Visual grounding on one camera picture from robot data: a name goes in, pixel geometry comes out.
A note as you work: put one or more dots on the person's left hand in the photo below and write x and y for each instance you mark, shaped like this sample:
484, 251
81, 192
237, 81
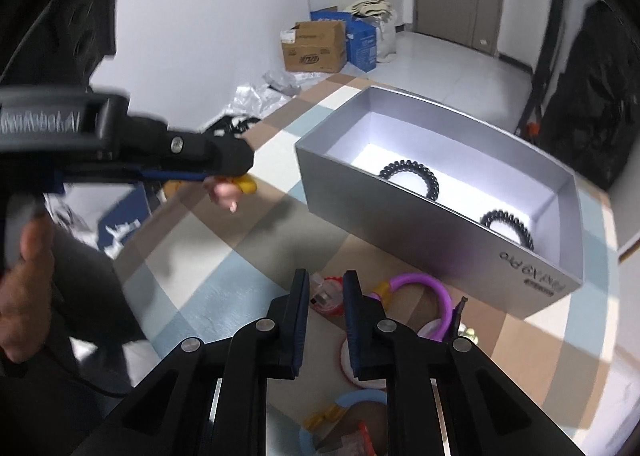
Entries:
25, 306

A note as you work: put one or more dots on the yellow bead accessory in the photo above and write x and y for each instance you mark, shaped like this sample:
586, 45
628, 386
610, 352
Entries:
322, 418

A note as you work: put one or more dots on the blue white printed bag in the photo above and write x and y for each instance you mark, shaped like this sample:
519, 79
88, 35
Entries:
122, 226

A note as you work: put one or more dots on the white sack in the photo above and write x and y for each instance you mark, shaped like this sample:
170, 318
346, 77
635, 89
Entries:
385, 30

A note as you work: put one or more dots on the clear red charm accessory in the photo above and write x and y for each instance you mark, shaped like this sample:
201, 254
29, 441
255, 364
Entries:
325, 296

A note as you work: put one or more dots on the person's dark clothing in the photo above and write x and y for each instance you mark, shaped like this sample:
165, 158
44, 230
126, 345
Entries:
90, 296

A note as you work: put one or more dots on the grey cardboard box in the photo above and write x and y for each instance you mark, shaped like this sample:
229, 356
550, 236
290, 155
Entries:
400, 216

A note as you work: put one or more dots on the black hair clip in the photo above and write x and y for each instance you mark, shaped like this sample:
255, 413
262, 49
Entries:
459, 313

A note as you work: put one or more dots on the large black bag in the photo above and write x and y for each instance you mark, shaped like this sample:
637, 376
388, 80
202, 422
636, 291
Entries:
595, 100

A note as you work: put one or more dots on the black metal rack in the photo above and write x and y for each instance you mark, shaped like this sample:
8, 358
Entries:
542, 60

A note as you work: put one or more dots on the clear plastic wrapping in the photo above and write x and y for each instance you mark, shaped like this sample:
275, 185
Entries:
270, 95

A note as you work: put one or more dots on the white red-rimmed bangle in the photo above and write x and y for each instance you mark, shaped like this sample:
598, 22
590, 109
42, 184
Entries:
345, 361

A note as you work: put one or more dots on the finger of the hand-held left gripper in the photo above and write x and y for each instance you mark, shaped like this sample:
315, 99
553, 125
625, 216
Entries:
170, 176
200, 150

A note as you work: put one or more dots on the brown cardboard box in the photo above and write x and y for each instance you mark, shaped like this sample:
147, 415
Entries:
312, 48

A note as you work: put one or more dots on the blue cardboard box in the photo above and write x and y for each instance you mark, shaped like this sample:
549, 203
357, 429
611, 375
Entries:
362, 48

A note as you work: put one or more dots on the yellow pink hair accessory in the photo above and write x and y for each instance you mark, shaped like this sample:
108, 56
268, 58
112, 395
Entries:
227, 193

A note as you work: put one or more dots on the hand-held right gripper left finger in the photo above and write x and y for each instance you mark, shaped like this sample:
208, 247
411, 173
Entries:
299, 331

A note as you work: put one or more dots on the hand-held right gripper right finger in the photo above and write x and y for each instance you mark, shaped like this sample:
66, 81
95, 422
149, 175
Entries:
352, 331

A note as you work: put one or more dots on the red packet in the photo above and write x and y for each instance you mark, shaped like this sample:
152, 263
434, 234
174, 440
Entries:
361, 441

